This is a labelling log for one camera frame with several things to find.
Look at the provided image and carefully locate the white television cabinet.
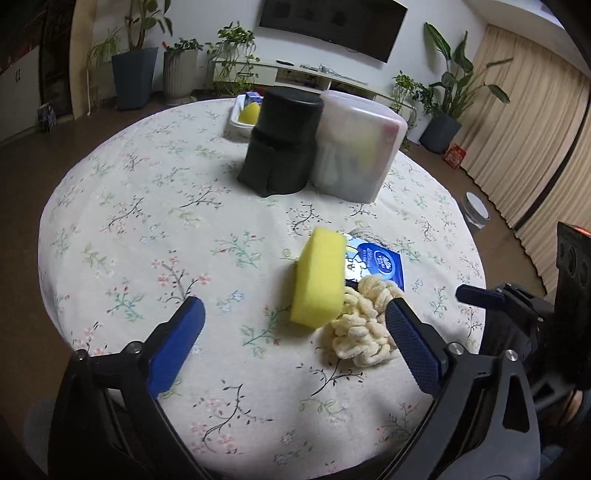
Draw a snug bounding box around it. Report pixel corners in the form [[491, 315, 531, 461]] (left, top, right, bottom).
[[210, 59, 416, 112]]

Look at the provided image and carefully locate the tall plant in dark pot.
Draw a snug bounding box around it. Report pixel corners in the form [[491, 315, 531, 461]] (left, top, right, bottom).
[[111, 0, 174, 110]]

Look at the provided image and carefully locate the blue white tissue packet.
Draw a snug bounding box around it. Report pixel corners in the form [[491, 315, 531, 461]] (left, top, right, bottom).
[[344, 237, 407, 292]]

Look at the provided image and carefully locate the yellow rectangular sponge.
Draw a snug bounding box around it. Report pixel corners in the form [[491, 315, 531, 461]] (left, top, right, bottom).
[[290, 226, 349, 330]]

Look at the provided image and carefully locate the translucent plastic container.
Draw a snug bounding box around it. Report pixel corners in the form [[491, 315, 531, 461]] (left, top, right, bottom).
[[308, 90, 408, 204]]

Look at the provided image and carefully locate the white wall cabinet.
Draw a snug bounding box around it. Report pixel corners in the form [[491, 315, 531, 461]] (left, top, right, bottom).
[[0, 44, 47, 144]]

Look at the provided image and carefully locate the cream knitted rope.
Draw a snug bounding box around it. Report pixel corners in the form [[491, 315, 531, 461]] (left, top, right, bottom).
[[318, 276, 404, 368]]

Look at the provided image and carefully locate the small leafy plant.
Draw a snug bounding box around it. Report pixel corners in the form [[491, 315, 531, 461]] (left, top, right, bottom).
[[392, 71, 426, 112]]

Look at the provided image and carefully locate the red box on floor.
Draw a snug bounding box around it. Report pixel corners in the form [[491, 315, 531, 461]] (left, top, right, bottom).
[[443, 144, 466, 171]]

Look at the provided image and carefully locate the trailing green plant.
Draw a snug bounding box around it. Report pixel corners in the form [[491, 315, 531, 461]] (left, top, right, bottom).
[[205, 22, 262, 97]]

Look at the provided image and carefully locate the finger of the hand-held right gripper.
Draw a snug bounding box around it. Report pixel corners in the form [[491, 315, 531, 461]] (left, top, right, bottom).
[[455, 284, 553, 320]]

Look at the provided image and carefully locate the grey knit cloth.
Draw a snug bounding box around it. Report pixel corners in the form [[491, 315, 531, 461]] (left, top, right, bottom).
[[348, 226, 389, 245]]

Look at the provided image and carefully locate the plant in white ribbed pot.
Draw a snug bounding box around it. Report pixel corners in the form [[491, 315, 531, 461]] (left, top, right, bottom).
[[163, 39, 204, 104]]

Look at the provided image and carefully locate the yellow peanut-shaped sponge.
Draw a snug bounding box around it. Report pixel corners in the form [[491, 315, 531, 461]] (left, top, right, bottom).
[[238, 102, 262, 126]]

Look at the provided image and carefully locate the black cylindrical canister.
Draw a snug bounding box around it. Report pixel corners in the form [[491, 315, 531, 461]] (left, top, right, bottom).
[[237, 87, 324, 198]]

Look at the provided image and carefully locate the spider plant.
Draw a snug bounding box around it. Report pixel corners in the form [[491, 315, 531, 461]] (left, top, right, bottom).
[[83, 28, 123, 70]]

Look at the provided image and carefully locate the beige curtain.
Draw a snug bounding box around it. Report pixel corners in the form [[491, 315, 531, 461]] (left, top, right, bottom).
[[462, 23, 591, 296]]

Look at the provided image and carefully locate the grey cylindrical bin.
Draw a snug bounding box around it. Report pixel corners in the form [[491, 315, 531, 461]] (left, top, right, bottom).
[[462, 191, 491, 230]]

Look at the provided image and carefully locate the wall-mounted television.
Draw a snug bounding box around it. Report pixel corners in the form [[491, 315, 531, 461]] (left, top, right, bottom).
[[257, 0, 409, 64]]

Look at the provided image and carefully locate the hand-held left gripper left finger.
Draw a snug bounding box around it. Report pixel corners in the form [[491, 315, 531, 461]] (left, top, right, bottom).
[[47, 296, 211, 480]]

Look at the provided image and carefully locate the large-leaf plant in dark pot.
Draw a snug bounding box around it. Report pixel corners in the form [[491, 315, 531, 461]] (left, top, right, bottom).
[[418, 22, 514, 154]]

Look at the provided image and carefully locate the white plastic tray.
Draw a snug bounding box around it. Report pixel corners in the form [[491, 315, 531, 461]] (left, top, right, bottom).
[[228, 93, 266, 138]]

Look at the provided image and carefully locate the dark glass cabinet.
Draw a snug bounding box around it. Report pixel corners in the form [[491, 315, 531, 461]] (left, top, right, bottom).
[[39, 0, 77, 116]]

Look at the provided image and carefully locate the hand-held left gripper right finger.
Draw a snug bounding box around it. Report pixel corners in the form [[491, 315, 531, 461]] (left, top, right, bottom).
[[385, 298, 542, 480]]

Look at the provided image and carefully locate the grey fabric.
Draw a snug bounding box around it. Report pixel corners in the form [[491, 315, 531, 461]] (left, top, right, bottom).
[[23, 399, 58, 480]]

